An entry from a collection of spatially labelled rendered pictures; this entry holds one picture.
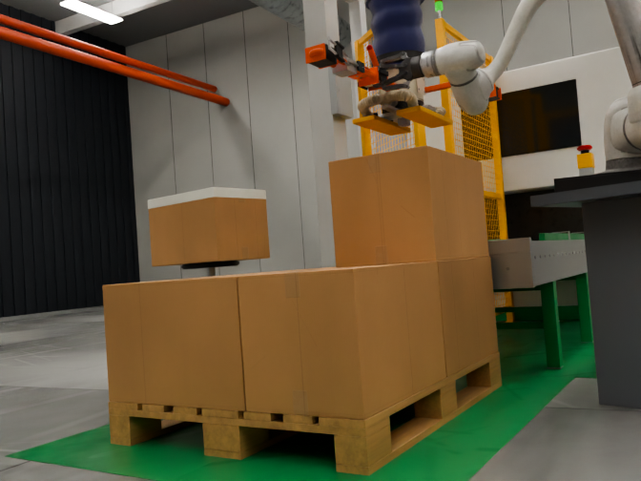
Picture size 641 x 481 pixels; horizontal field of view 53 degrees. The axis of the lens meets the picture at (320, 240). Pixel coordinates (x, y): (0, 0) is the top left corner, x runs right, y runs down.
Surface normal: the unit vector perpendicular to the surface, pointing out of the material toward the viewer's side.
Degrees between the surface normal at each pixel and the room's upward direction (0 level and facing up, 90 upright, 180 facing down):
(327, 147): 90
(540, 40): 90
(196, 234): 90
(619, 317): 90
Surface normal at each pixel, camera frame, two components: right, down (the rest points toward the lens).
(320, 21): -0.53, 0.00
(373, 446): 0.84, -0.08
